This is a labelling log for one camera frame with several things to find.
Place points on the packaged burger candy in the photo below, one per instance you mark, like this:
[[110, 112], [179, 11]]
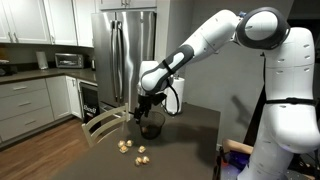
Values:
[[144, 129], [138, 161], [121, 143], [123, 149], [141, 149], [129, 143], [145, 159]]

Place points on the stainless steel refrigerator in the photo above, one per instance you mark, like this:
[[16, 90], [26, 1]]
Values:
[[122, 40]]

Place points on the white canister on counter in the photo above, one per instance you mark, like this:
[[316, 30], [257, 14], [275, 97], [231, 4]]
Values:
[[42, 60]]

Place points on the black wine cooler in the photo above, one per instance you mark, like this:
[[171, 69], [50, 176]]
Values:
[[90, 103]]

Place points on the white lower drawer cabinets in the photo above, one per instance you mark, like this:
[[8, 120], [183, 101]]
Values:
[[28, 105]]

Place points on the silver toaster oven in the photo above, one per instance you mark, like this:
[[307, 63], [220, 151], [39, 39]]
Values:
[[71, 61]]

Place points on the white paper towel roll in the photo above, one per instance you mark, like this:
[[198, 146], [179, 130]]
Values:
[[173, 102]]

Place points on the white wooden chair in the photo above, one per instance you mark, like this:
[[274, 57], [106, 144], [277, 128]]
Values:
[[115, 116]]

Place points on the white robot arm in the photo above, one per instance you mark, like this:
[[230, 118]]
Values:
[[288, 124]]

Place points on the white upper cabinets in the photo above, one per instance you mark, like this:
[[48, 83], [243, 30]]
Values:
[[54, 22]]

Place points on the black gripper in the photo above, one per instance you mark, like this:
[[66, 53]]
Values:
[[145, 104]]

